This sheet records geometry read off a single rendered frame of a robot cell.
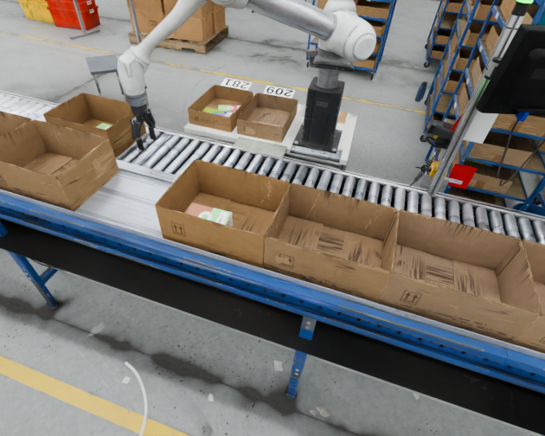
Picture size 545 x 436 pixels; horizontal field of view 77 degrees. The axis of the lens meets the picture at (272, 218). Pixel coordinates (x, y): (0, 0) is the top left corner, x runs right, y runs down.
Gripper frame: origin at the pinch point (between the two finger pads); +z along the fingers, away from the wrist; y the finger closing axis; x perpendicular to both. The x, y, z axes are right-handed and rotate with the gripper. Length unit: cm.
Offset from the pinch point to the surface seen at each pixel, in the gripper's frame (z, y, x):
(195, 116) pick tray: 4.7, 40.5, -5.7
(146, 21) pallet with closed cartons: 55, 349, 242
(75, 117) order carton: 4, 11, 55
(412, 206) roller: 11, 13, -136
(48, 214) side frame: -6, -64, -2
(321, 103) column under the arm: -15, 47, -79
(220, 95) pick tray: 8, 78, -5
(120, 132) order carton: -0.4, 0.9, 16.1
